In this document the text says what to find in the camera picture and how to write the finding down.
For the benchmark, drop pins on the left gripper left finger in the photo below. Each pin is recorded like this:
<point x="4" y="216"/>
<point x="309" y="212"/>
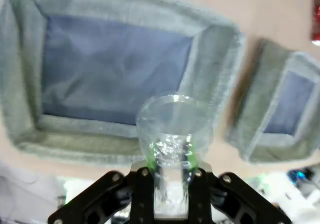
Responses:
<point x="140" y="191"/>

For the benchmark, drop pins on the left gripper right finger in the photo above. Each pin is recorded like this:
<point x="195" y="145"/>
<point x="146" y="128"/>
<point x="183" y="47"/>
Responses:
<point x="200" y="196"/>

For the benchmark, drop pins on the clear plastic cup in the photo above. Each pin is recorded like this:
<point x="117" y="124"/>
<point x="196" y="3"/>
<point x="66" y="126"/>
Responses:
<point x="175" y="123"/>

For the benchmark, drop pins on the crushed red soda can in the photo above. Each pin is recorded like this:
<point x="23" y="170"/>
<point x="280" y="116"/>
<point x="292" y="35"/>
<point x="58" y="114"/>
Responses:
<point x="316" y="18"/>

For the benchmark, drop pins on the grey fabric basket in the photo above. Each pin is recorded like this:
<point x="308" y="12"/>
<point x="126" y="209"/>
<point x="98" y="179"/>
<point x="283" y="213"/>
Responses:
<point x="22" y="58"/>
<point x="270" y="66"/>

